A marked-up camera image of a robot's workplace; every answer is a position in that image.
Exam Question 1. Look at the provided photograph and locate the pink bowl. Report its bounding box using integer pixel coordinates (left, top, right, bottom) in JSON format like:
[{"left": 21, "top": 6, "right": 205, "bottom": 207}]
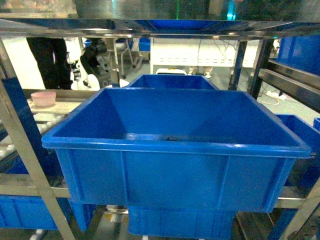
[{"left": 31, "top": 91, "right": 56, "bottom": 108}]

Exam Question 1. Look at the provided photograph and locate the blue bin lower left shelf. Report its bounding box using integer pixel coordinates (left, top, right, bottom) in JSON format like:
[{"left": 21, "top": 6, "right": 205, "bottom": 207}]
[{"left": 0, "top": 194, "right": 97, "bottom": 232}]

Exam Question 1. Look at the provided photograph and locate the person in black trousers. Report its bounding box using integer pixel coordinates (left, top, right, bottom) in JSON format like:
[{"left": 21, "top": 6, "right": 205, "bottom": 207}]
[{"left": 26, "top": 37, "right": 72, "bottom": 90}]

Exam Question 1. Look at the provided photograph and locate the green mushroom push button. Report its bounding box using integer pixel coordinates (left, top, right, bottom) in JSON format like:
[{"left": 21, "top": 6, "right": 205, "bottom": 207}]
[{"left": 166, "top": 136, "right": 179, "bottom": 142}]

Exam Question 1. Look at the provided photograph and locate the blue bin under target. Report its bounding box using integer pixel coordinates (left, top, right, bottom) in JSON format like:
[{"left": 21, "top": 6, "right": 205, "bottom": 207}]
[{"left": 127, "top": 205, "right": 236, "bottom": 240}]

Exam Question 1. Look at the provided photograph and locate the blue target bin on shelf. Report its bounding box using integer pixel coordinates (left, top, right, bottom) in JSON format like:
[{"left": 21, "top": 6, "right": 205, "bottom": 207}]
[{"left": 42, "top": 88, "right": 311, "bottom": 212}]

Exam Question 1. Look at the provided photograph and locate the blue bin behind target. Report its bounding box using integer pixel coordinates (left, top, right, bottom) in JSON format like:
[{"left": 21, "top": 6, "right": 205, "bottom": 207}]
[{"left": 127, "top": 74, "right": 219, "bottom": 90}]

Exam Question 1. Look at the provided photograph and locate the steel shelf frame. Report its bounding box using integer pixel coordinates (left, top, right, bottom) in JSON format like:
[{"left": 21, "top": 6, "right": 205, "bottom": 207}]
[{"left": 0, "top": 14, "right": 320, "bottom": 240}]

